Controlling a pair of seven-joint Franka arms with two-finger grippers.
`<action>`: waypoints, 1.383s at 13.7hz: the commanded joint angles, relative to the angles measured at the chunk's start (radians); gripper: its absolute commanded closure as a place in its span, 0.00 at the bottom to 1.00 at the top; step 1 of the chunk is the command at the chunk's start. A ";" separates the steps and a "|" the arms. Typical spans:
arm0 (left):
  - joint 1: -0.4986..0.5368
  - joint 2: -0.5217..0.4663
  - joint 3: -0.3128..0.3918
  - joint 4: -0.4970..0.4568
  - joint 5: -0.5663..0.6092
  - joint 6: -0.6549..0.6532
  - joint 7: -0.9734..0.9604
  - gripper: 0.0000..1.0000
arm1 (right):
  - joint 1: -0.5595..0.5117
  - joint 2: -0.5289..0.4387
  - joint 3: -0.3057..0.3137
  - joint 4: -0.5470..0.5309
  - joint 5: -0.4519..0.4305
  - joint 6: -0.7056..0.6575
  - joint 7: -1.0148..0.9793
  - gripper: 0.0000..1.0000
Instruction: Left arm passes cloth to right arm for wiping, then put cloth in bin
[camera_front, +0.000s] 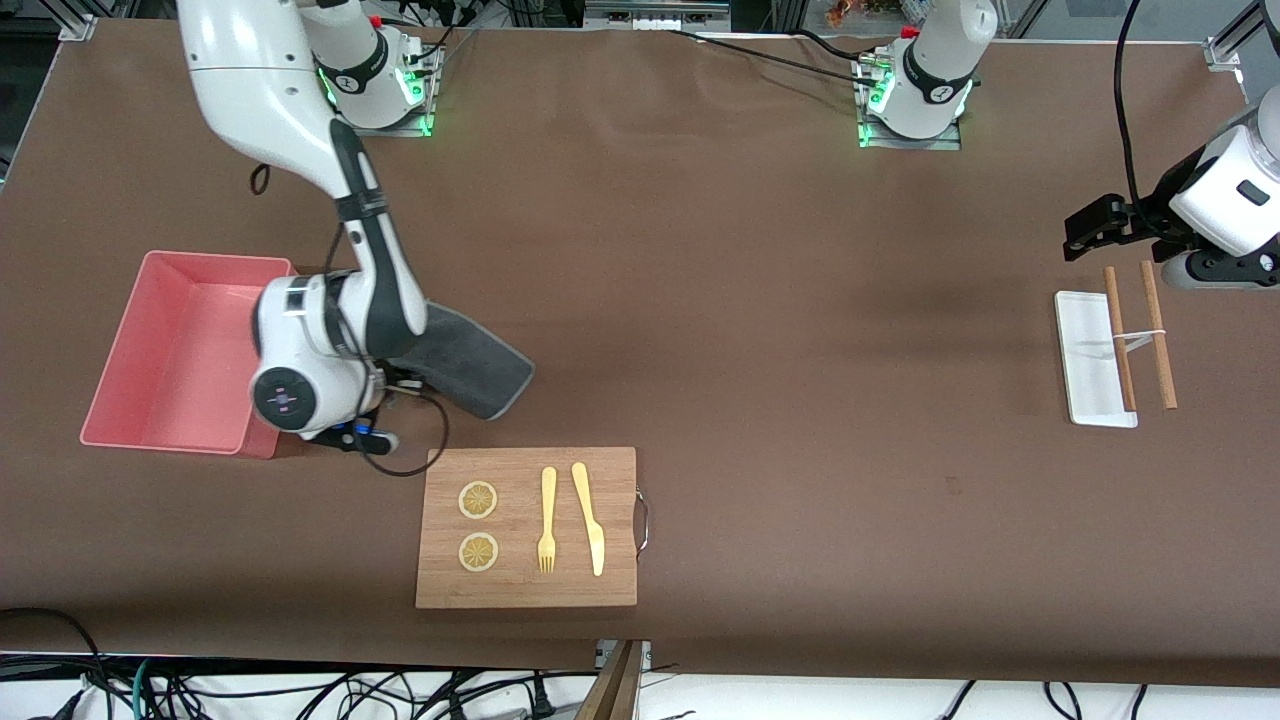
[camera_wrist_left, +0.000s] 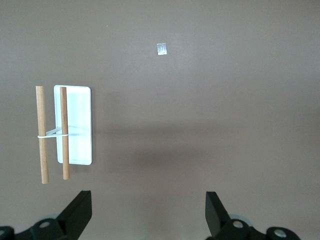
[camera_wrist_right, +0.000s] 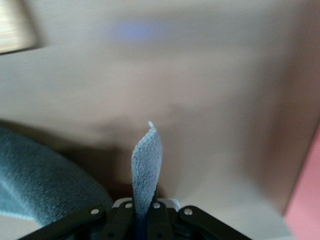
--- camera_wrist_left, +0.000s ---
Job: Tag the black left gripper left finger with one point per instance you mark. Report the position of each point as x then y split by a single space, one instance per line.
75 215

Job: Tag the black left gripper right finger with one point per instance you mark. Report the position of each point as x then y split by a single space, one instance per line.
217 217

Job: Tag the small clear tape piece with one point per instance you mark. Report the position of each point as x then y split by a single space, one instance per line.
161 49

